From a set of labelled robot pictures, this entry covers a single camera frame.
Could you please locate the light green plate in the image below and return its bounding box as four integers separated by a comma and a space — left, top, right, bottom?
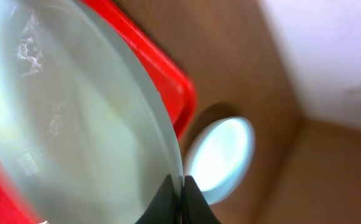
0, 1, 183, 223

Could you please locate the light blue plate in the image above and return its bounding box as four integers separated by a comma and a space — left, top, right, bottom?
184, 116, 255, 205

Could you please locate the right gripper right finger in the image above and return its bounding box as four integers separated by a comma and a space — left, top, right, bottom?
182, 175, 221, 224

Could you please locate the red plastic tray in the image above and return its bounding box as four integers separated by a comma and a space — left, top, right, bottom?
0, 0, 196, 224

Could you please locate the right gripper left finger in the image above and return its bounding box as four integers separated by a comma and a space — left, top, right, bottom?
136, 175, 179, 224

